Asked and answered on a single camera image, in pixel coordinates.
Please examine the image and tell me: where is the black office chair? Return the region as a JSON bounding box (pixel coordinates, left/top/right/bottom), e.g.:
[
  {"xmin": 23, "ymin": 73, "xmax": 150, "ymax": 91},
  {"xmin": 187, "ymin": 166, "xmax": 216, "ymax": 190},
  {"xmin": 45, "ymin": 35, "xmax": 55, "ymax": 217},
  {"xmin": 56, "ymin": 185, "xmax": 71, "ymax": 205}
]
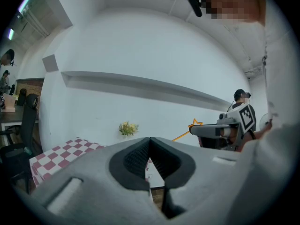
[{"xmin": 0, "ymin": 93, "xmax": 39, "ymax": 195}]

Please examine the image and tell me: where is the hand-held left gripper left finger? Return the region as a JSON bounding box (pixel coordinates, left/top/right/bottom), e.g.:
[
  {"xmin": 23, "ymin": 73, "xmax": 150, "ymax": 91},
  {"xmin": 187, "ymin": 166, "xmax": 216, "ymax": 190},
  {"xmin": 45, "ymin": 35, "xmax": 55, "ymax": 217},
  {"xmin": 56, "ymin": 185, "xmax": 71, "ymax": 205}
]
[{"xmin": 30, "ymin": 136, "xmax": 170, "ymax": 225}]

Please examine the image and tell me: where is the black head-worn camera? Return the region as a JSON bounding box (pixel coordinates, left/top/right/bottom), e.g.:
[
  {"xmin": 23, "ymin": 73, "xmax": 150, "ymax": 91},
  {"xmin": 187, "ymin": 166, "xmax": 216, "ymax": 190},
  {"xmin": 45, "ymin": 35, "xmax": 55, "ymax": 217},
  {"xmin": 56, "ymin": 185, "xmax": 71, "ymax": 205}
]
[{"xmin": 186, "ymin": 0, "xmax": 203, "ymax": 18}]

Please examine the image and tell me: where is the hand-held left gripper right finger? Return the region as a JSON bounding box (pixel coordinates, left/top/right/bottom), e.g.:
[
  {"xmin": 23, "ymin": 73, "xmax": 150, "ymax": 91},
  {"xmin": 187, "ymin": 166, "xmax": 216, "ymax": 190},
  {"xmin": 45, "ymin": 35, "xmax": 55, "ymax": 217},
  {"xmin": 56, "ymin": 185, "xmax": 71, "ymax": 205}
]
[{"xmin": 150, "ymin": 136, "xmax": 241, "ymax": 225}]

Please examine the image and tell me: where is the pink checkered tablecloth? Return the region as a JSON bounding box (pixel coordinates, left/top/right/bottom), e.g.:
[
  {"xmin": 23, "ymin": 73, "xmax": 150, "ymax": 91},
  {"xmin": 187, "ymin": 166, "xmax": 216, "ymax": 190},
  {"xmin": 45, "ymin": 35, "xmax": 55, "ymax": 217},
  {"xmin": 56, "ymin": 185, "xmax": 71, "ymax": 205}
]
[{"xmin": 29, "ymin": 136, "xmax": 165, "ymax": 188}]

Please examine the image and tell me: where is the person's grey shirt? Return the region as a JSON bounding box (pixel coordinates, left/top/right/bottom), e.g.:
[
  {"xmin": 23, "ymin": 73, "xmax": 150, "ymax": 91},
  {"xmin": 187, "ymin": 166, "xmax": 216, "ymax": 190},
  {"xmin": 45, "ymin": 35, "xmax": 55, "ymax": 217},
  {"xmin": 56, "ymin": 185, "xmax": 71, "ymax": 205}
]
[{"xmin": 225, "ymin": 0, "xmax": 300, "ymax": 225}]

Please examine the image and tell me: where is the person's right forearm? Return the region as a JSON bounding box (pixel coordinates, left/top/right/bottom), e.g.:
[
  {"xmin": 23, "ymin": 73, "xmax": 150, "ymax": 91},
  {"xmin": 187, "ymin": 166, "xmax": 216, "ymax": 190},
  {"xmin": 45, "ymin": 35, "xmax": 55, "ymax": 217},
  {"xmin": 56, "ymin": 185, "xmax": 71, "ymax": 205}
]
[{"xmin": 253, "ymin": 120, "xmax": 274, "ymax": 140}]

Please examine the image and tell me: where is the grey wall panel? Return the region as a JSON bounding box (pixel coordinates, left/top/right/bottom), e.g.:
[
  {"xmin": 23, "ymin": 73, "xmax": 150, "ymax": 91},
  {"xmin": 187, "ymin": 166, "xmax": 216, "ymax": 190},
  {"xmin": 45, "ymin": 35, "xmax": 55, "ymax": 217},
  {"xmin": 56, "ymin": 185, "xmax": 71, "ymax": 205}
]
[{"xmin": 42, "ymin": 54, "xmax": 59, "ymax": 73}]

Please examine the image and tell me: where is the person's head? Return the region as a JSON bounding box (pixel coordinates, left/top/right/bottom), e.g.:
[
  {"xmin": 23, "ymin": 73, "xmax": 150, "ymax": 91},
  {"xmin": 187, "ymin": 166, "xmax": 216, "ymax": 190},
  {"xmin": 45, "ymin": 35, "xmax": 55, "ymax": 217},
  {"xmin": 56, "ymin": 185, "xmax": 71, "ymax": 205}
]
[{"xmin": 205, "ymin": 0, "xmax": 267, "ymax": 25}]

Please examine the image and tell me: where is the person's right hand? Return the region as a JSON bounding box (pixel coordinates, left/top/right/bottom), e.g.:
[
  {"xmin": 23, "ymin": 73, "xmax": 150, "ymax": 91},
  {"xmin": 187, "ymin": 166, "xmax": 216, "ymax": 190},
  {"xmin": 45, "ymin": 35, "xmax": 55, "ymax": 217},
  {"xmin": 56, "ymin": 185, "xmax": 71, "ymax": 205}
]
[{"xmin": 224, "ymin": 128, "xmax": 238, "ymax": 143}]

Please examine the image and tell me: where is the small orange object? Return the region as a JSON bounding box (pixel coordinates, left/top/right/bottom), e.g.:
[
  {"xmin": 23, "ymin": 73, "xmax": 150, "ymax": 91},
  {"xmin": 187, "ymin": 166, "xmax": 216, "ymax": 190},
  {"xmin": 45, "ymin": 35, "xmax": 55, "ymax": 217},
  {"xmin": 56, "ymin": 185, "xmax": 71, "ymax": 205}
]
[{"xmin": 172, "ymin": 118, "xmax": 203, "ymax": 142}]

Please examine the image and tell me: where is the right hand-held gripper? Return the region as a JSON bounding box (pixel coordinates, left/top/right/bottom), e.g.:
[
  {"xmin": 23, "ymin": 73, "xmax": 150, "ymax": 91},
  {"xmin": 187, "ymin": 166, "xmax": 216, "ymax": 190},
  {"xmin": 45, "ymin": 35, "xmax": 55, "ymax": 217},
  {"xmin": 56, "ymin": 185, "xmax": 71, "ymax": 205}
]
[{"xmin": 188, "ymin": 103, "xmax": 256, "ymax": 152}]

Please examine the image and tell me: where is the yellow flower bouquet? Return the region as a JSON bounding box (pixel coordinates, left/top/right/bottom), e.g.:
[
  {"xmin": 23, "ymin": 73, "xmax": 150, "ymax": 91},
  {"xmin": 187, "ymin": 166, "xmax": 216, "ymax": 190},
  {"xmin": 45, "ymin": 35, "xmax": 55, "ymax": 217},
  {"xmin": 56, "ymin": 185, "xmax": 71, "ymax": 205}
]
[{"xmin": 118, "ymin": 121, "xmax": 140, "ymax": 137}]

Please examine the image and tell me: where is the pink box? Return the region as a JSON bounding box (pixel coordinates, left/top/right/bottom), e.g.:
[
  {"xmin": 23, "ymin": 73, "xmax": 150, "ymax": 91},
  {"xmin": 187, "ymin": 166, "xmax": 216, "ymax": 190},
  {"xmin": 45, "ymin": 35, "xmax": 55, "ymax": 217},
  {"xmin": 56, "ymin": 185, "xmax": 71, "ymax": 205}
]
[{"xmin": 1, "ymin": 93, "xmax": 18, "ymax": 113}]

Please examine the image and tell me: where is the dark desk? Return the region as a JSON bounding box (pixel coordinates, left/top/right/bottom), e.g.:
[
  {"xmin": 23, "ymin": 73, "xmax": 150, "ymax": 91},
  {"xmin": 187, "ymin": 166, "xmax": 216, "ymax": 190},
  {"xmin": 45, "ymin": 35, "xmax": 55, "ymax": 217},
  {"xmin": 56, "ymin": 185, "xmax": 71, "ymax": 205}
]
[{"xmin": 0, "ymin": 105, "xmax": 39, "ymax": 131}]

